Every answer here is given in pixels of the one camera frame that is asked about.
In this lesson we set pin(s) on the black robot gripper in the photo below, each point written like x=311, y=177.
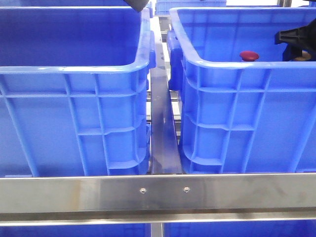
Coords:
x=298, y=40

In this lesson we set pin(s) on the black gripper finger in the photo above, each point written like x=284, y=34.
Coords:
x=137, y=5

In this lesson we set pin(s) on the yellow mushroom push button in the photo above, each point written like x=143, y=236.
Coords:
x=304, y=57

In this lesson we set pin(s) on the red mushroom push button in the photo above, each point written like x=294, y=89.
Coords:
x=249, y=56

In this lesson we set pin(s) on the rear right blue crate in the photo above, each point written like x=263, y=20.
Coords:
x=163, y=6

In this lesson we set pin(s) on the right blue plastic crate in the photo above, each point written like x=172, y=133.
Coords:
x=244, y=117

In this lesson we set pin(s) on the blue plastic crate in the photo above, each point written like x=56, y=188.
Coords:
x=244, y=117
x=73, y=91

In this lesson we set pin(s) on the left blue plastic crate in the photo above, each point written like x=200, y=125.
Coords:
x=73, y=91

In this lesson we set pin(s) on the rear left blue crate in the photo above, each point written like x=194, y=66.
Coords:
x=51, y=3

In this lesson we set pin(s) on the steel centre divider bar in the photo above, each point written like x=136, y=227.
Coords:
x=164, y=145

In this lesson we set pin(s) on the lower right blue crate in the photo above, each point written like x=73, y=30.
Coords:
x=293, y=228

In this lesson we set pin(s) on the lower left blue crate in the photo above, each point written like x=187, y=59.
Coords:
x=114, y=230

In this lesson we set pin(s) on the steel front rack rail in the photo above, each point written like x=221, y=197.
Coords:
x=117, y=199

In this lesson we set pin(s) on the left rail screw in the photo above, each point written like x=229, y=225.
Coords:
x=143, y=190

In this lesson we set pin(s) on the rail screw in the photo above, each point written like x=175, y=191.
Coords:
x=186, y=189
x=143, y=190

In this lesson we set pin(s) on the right rail screw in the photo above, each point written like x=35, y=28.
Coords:
x=186, y=189

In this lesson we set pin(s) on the steel vertical rack post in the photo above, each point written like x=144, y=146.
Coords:
x=157, y=229

